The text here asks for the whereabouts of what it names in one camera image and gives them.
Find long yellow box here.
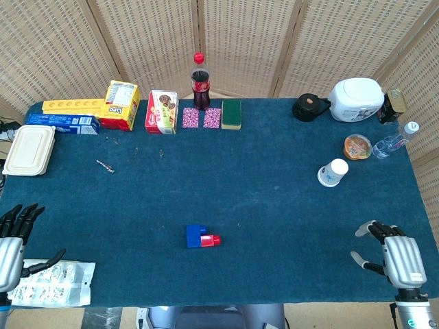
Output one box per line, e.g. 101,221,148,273
41,98,106,116

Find white round lidded container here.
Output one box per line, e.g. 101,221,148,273
328,77,385,123

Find green and yellow sponge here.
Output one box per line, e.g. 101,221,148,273
221,99,242,130

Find white paper cup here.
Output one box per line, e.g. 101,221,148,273
317,158,350,188

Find pink patterned card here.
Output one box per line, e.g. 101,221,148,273
203,108,222,130

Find cream lidded lunch box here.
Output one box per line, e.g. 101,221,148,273
2,125,56,177

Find blue toy block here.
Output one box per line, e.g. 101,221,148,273
186,224,208,249

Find blue toothpaste box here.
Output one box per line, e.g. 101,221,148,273
25,113,102,136

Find clear water bottle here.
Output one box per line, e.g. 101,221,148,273
372,121,420,160

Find clear printed plastic bag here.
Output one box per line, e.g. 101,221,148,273
6,258,97,308

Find dark box with gold lid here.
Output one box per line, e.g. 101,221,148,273
377,88,409,125

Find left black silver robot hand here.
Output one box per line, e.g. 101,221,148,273
0,203,67,293

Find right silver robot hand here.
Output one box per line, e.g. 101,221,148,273
350,221,429,294

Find pink patterned sponges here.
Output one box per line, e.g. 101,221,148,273
182,108,200,129

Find woven folding screen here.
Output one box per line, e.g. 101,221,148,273
0,0,439,241

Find yellow red Lipo box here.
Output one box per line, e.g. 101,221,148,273
99,80,142,132

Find red snack box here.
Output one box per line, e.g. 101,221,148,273
145,89,179,135

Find cola bottle with red cap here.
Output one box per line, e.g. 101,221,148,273
190,51,211,111

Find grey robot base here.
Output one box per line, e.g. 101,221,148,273
147,304,286,329

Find silver foil wrapped stick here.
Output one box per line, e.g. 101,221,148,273
95,159,116,175

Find black power adapter with cables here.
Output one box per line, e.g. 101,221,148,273
0,116,22,142

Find black bottle lid with strap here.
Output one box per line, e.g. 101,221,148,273
292,93,332,123

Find blue carpet table cover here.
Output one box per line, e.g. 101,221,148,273
0,98,437,308

